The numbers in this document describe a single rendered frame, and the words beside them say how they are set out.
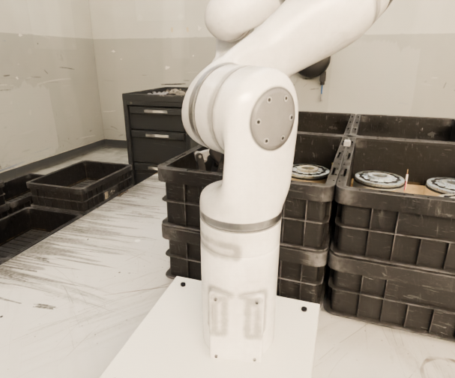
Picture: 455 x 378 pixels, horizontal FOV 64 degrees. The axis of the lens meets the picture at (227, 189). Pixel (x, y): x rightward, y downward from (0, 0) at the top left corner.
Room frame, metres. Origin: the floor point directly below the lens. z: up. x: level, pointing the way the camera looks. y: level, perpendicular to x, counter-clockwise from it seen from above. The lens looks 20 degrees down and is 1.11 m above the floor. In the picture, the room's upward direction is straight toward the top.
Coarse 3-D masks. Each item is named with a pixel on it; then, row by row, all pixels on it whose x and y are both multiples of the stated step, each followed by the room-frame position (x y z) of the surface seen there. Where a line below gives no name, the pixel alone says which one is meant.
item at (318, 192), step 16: (176, 160) 0.65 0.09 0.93; (336, 160) 0.64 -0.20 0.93; (160, 176) 0.60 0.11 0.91; (176, 176) 0.59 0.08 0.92; (192, 176) 0.58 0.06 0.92; (208, 176) 0.57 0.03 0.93; (336, 176) 0.55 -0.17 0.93; (288, 192) 0.52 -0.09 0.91; (304, 192) 0.51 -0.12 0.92; (320, 192) 0.50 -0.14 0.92
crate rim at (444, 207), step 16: (352, 144) 0.78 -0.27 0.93; (432, 144) 0.80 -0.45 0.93; (448, 144) 0.79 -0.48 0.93; (336, 192) 0.51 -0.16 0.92; (352, 192) 0.49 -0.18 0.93; (368, 192) 0.48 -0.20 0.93; (384, 192) 0.48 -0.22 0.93; (400, 192) 0.48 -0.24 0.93; (384, 208) 0.47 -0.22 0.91; (400, 208) 0.47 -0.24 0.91; (416, 208) 0.46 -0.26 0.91; (432, 208) 0.45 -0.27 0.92; (448, 208) 0.45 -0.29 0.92
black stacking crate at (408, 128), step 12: (360, 120) 1.22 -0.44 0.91; (372, 120) 1.21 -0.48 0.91; (384, 120) 1.20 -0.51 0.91; (396, 120) 1.19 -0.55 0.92; (408, 120) 1.18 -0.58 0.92; (420, 120) 1.16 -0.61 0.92; (432, 120) 1.15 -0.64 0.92; (444, 120) 1.14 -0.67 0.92; (360, 132) 1.23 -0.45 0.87; (372, 132) 1.21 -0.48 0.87; (384, 132) 1.20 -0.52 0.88; (396, 132) 1.19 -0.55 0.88; (408, 132) 1.17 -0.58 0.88; (420, 132) 1.16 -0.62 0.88; (432, 132) 1.15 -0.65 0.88; (444, 132) 1.14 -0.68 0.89
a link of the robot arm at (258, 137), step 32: (224, 96) 0.34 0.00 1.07; (256, 96) 0.33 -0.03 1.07; (288, 96) 0.35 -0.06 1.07; (224, 128) 0.33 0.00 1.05; (256, 128) 0.33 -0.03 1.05; (288, 128) 0.35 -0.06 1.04; (224, 160) 0.33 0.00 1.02; (256, 160) 0.33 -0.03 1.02; (288, 160) 0.36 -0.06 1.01; (224, 192) 0.33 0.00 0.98; (256, 192) 0.34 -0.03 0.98; (224, 224) 0.34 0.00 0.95; (256, 224) 0.34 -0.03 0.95
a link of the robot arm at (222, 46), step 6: (252, 30) 0.69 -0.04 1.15; (246, 36) 0.68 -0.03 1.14; (216, 42) 0.70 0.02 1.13; (222, 42) 0.69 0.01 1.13; (228, 42) 0.69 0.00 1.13; (234, 42) 0.69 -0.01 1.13; (216, 48) 0.70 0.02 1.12; (222, 48) 0.69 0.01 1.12; (228, 48) 0.69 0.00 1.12; (216, 54) 0.69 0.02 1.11; (222, 54) 0.68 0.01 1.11
